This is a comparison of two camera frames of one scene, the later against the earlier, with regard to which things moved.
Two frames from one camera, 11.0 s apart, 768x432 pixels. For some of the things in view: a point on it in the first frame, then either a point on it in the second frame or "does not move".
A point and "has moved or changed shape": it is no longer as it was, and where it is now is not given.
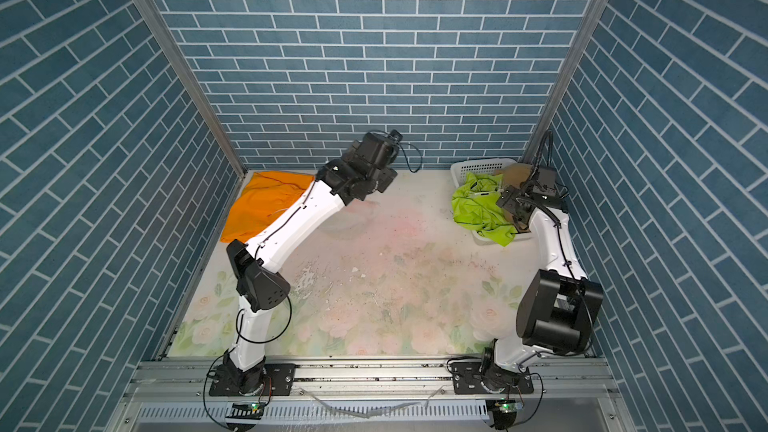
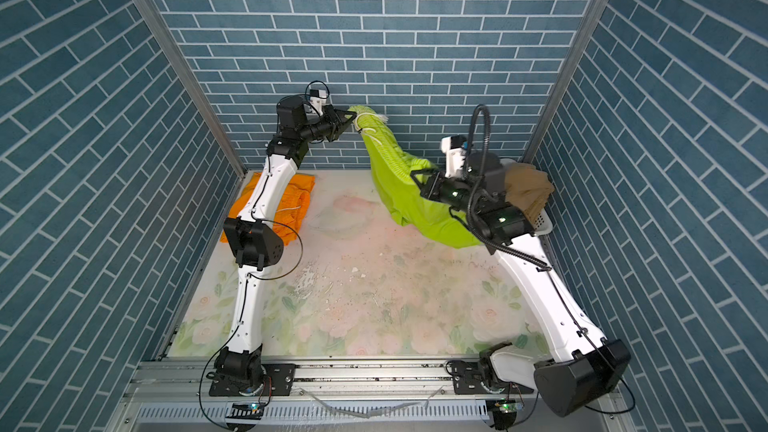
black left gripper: [382, 176] to [331, 125]
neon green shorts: [475, 207] has moved or changed shape
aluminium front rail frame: [171, 394] does not move
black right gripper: [512, 201] to [435, 187]
